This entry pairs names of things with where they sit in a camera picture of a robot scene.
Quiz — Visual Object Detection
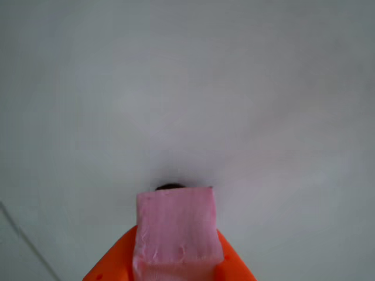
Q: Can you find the pink foam cube block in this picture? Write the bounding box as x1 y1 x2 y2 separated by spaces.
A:
131 187 226 281

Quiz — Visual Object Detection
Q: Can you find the black dot mark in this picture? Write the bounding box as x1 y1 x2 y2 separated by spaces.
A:
154 183 188 191

